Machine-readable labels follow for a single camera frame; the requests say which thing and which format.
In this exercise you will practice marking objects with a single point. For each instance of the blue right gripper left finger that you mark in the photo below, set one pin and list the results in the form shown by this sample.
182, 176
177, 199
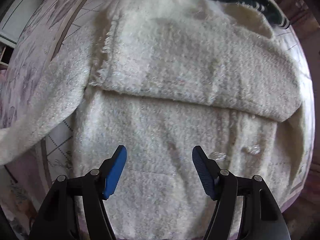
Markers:
112, 169

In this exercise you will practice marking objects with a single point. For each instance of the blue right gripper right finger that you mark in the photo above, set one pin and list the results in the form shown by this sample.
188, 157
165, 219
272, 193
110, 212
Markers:
207, 170

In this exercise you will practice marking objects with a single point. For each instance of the cream fuzzy knit sweater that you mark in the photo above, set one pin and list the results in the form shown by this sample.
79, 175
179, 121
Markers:
175, 92

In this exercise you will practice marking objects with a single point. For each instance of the grey cabinet with drawers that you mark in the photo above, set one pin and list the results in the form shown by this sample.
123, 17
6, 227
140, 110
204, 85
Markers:
12, 24

